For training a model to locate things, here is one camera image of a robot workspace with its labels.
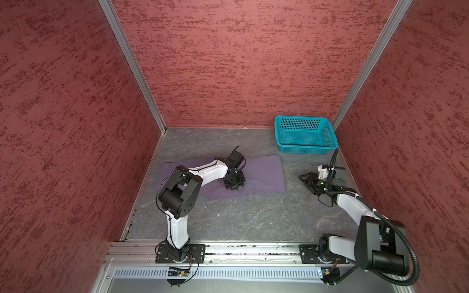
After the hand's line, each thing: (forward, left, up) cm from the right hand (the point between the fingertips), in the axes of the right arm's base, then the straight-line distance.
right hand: (300, 181), depth 89 cm
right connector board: (-38, -5, -8) cm, 39 cm away
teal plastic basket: (+37, -14, -7) cm, 40 cm away
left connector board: (-36, +57, -8) cm, 67 cm away
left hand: (-1, +30, -4) cm, 30 cm away
